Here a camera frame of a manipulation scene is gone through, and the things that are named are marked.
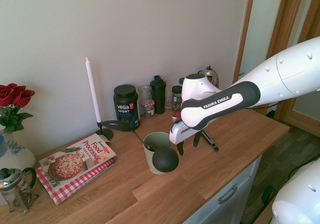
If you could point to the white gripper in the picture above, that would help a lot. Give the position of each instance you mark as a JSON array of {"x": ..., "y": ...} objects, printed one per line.
[{"x": 176, "y": 135}]

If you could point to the metal kitchen tongs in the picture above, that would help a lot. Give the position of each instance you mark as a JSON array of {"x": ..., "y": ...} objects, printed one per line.
[{"x": 209, "y": 139}]

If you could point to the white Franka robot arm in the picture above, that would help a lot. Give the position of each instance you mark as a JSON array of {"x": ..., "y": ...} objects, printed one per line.
[{"x": 287, "y": 69}]

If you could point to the green utensil holder cup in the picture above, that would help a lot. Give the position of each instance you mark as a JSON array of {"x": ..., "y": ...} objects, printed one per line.
[{"x": 156, "y": 139}]

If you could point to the black candle holder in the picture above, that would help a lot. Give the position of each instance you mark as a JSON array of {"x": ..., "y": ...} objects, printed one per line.
[{"x": 106, "y": 133}]

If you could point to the black ladle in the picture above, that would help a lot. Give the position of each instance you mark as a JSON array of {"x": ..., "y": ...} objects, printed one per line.
[{"x": 165, "y": 159}]

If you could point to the spice jar dark lid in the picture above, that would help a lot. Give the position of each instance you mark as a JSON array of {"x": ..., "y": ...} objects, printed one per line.
[{"x": 176, "y": 96}]

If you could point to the clear glass tumbler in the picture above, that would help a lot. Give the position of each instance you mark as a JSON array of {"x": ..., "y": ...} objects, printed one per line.
[{"x": 169, "y": 97}]

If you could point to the small jar red gingham lid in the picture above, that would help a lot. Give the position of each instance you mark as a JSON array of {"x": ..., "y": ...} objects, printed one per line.
[{"x": 148, "y": 109}]

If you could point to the black shaker bottle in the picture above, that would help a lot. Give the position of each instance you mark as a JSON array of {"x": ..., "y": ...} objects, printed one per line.
[{"x": 158, "y": 96}]

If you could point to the white cabinet drawer front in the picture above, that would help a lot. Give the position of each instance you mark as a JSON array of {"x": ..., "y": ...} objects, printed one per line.
[{"x": 235, "y": 181}]

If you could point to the empty clear glass jar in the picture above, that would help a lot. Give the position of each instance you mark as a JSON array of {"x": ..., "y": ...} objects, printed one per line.
[{"x": 144, "y": 92}]

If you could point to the stainless steel kettle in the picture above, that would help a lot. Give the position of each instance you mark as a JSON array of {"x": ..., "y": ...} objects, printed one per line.
[{"x": 212, "y": 76}]

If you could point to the black Vega protein tub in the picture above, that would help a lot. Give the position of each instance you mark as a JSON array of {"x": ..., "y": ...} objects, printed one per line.
[{"x": 125, "y": 106}]

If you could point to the black slotted spatula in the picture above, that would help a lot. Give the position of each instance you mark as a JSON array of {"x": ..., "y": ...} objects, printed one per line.
[{"x": 117, "y": 125}]

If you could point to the white taper candle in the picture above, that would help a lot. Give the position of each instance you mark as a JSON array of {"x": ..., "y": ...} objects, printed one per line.
[{"x": 93, "y": 91}]

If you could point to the Food Processor cookbook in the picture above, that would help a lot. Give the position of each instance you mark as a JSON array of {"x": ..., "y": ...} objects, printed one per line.
[{"x": 72, "y": 160}]

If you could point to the red gingham book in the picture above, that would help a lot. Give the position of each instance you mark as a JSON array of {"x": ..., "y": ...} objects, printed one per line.
[{"x": 65, "y": 192}]

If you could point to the white floral jug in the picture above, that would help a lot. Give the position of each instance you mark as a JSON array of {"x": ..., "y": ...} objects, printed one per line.
[{"x": 15, "y": 151}]

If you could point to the glass French press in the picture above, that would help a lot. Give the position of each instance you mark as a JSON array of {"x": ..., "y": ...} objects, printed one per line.
[{"x": 15, "y": 191}]

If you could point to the red roses bunch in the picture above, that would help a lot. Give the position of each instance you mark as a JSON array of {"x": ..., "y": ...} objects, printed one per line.
[{"x": 12, "y": 101}]

